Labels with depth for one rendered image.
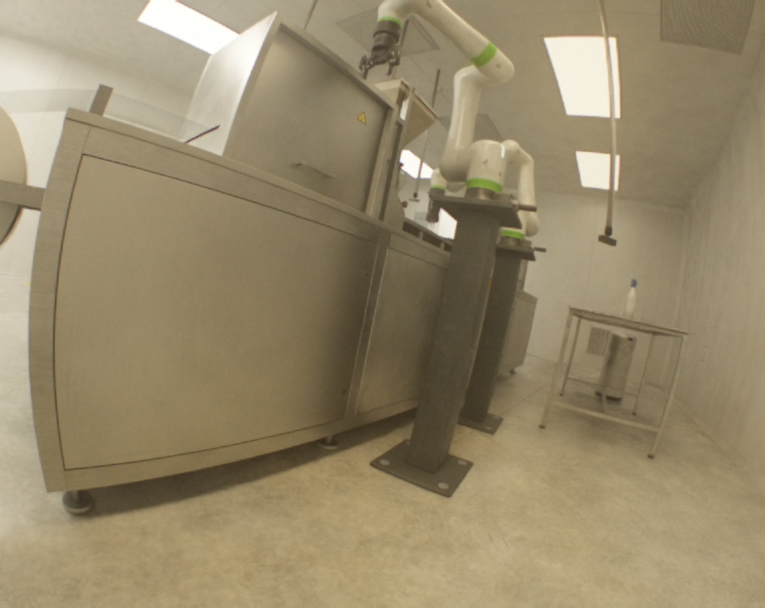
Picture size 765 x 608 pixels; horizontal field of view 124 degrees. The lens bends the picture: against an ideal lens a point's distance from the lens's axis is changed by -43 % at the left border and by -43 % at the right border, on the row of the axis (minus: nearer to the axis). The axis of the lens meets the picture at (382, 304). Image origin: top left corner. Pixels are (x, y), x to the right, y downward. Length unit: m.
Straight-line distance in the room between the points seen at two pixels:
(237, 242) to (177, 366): 0.29
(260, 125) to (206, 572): 1.09
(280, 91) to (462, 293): 0.84
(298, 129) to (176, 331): 0.70
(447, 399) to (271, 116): 1.02
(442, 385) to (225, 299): 0.71
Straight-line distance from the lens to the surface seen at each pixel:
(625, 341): 3.54
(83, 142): 0.68
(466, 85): 1.50
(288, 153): 1.10
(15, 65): 5.16
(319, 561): 0.84
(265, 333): 0.85
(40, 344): 0.70
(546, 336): 5.75
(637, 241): 5.90
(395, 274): 1.21
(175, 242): 0.71
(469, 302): 1.11
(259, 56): 1.07
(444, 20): 1.33
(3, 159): 0.97
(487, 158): 1.21
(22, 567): 0.84
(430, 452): 1.22
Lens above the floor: 0.60
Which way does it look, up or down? 3 degrees down
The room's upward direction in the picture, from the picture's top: 11 degrees clockwise
